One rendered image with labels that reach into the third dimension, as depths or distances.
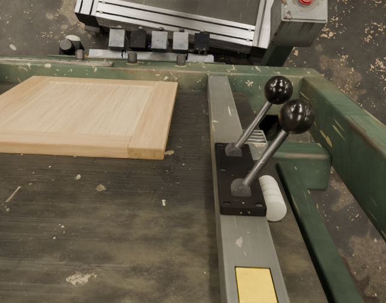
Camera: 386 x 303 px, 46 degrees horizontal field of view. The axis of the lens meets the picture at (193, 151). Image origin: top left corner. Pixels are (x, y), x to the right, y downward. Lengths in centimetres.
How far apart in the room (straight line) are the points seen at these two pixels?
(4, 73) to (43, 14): 109
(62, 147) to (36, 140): 5
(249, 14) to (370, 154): 136
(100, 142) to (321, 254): 38
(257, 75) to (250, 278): 84
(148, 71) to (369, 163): 64
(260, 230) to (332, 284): 14
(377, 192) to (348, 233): 142
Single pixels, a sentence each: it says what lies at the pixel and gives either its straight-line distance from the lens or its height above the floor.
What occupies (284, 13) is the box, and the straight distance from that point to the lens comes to 123.
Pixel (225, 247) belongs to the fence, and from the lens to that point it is 43.
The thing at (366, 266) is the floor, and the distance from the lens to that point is 216.
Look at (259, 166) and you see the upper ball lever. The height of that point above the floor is 152.
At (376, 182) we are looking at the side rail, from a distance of 72.
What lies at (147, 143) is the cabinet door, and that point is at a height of 129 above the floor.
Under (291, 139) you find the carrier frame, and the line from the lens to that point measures 128.
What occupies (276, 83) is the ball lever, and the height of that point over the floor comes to 146.
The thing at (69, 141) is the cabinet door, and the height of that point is 130.
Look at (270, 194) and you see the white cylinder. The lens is 57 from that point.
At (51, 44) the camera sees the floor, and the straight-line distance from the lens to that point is 227.
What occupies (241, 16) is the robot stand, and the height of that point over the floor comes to 21.
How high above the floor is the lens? 201
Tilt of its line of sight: 81 degrees down
